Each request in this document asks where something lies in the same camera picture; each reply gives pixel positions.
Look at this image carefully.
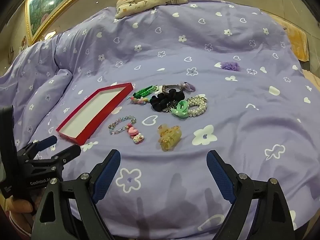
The pastel candy bead bracelet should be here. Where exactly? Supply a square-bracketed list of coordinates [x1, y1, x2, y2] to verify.
[127, 95, 151, 105]

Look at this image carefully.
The gold framed painting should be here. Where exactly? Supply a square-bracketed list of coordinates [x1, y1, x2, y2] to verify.
[25, 0, 101, 44]

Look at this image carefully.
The red jewelry box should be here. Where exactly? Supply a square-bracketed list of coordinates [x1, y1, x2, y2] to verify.
[56, 82, 134, 146]

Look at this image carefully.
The purple flower print blanket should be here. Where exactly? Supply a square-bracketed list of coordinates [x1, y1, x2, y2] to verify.
[0, 0, 313, 240]

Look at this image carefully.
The silver chain earring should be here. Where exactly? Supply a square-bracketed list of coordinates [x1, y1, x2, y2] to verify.
[162, 100, 179, 114]

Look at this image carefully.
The purple fabric flower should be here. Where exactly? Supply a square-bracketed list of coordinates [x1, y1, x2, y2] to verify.
[221, 61, 241, 72]

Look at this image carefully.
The colourful bead necklace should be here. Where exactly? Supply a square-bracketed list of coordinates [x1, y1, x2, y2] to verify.
[108, 116, 138, 136]

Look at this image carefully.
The amber hair claw clip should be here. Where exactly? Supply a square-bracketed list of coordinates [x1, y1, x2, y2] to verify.
[157, 124, 182, 152]

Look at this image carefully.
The mint green hair tie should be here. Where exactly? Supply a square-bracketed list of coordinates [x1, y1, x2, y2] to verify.
[171, 99, 191, 118]

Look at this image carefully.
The green woven bracelet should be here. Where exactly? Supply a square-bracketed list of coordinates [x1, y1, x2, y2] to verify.
[132, 85, 158, 99]

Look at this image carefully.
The pink heart hair clip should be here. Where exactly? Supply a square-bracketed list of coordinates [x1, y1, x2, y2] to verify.
[127, 123, 146, 143]

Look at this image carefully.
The person's left hand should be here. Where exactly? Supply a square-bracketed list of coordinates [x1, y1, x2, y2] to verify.
[4, 192, 45, 240]

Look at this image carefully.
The black scrunchie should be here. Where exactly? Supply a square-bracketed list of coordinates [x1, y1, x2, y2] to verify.
[150, 90, 186, 112]

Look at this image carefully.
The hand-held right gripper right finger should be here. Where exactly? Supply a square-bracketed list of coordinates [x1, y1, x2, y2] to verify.
[206, 150, 297, 240]

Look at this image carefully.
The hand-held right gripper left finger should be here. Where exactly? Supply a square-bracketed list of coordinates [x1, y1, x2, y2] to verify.
[30, 149, 122, 240]

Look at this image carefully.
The peach cloth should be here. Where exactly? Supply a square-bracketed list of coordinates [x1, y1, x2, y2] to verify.
[302, 69, 320, 94]

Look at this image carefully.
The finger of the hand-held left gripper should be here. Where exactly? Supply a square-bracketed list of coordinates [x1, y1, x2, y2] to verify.
[47, 145, 82, 168]
[24, 135, 58, 153]

